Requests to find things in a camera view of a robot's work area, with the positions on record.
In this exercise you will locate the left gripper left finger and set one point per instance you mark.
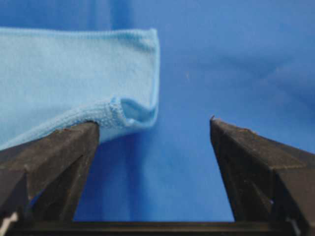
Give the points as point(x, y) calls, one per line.
point(42, 180)

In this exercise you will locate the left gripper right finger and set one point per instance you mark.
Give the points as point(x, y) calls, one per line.
point(265, 180)

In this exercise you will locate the light blue towel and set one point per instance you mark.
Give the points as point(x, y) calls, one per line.
point(51, 80)

